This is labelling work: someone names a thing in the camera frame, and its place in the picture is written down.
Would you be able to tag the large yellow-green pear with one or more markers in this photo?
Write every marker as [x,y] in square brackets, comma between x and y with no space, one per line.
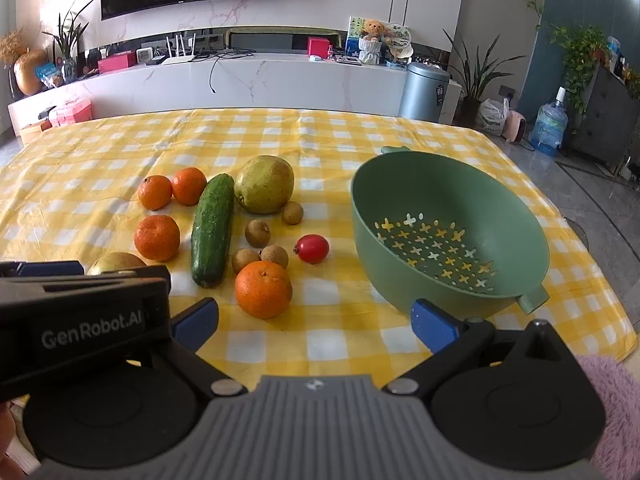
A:
[264,184]

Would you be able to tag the blue water jug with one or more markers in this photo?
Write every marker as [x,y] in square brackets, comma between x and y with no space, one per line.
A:
[551,122]

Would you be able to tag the magenta box on cabinet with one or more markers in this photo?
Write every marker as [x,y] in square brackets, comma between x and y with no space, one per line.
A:
[118,61]

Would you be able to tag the brown longan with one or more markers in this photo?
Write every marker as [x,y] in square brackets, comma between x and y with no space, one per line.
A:
[275,254]
[257,233]
[242,258]
[292,213]

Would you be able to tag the tall potted plant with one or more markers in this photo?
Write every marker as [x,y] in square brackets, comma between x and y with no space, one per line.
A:
[476,71]

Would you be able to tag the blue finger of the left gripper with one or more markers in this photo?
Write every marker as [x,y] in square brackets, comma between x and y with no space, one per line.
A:
[51,268]

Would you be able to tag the yellow checkered tablecloth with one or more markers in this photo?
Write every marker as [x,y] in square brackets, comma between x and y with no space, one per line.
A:
[72,195]

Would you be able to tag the small yellow pear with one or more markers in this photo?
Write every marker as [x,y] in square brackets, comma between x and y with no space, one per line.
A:
[115,261]

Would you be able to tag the green colander bowl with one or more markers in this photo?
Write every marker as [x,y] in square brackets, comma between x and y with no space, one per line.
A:
[427,226]

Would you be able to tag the orange tangerine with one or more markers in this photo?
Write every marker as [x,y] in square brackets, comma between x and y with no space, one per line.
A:
[157,238]
[263,289]
[188,185]
[155,192]

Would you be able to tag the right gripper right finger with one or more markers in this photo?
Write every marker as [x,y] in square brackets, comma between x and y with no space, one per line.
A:
[436,328]

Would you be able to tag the white wifi router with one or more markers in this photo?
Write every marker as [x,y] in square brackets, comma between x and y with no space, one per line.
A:
[176,52]

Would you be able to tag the white marble tv cabinet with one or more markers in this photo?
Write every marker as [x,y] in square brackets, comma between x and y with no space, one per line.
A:
[258,81]

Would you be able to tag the pink storage box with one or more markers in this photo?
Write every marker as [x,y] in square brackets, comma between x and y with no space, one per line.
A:
[71,112]

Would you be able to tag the dark drawer cabinet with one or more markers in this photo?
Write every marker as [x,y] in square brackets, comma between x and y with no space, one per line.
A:
[606,127]

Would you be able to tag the golden vase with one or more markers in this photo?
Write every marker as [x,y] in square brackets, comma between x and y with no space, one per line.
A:
[25,71]

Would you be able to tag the grey metal trash bin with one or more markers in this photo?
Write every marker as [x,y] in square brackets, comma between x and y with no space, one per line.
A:
[424,92]

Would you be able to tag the red cherry tomato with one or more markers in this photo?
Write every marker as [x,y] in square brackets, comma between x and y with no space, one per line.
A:
[312,248]

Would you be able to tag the teddy bear toy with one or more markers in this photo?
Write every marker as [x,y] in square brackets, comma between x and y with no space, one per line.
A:
[370,42]

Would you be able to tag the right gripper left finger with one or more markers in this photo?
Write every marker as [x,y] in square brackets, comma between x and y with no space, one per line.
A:
[194,326]

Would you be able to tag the potted grass plant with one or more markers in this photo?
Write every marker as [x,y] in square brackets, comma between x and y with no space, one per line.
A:
[69,31]

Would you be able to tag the red box on cabinet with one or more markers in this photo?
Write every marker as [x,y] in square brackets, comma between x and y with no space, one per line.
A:
[319,47]

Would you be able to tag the green cucumber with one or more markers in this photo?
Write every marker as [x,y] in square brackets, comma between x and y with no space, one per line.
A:
[211,231]

